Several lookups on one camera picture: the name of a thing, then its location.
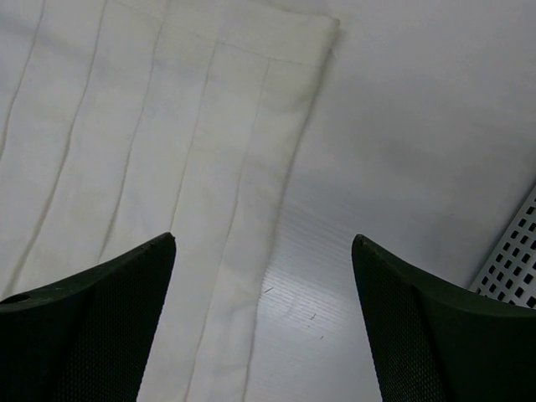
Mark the white pleated skirt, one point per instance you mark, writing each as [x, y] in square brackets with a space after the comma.
[122, 120]

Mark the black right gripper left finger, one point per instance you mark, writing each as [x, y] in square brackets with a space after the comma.
[87, 337]

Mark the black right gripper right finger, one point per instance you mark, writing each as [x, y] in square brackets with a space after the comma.
[431, 340]

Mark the white plastic basket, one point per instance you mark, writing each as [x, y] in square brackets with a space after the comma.
[508, 274]

